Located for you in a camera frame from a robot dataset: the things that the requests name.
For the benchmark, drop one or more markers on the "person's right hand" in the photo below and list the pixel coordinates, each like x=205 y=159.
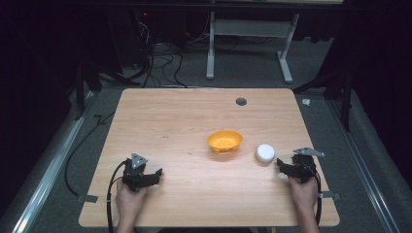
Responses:
x=302 y=194

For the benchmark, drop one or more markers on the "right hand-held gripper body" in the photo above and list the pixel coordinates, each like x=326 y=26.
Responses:
x=305 y=166

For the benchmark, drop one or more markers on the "small white crumpled scrap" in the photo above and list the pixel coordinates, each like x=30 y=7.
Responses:
x=306 y=102

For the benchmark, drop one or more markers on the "grey round table grommet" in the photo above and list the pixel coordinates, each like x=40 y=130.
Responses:
x=241 y=101

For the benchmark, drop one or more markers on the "aluminium floor rail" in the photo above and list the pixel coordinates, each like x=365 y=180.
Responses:
x=48 y=168
x=362 y=168

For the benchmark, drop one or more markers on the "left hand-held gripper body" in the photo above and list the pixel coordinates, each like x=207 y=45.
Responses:
x=133 y=174

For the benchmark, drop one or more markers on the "white round cup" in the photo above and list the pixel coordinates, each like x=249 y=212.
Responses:
x=265 y=153

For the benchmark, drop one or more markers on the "white metal desk frame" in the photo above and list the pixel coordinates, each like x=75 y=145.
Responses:
x=252 y=28

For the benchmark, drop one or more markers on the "person's left hand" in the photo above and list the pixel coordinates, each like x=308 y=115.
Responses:
x=129 y=202

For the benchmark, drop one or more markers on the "black metal stand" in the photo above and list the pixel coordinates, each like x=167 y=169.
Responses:
x=346 y=97
x=80 y=90

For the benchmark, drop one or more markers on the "grey tape strip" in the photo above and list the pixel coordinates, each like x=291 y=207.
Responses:
x=330 y=195
x=87 y=198

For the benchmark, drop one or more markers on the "orange plastic bowl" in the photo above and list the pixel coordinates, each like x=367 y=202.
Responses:
x=225 y=141

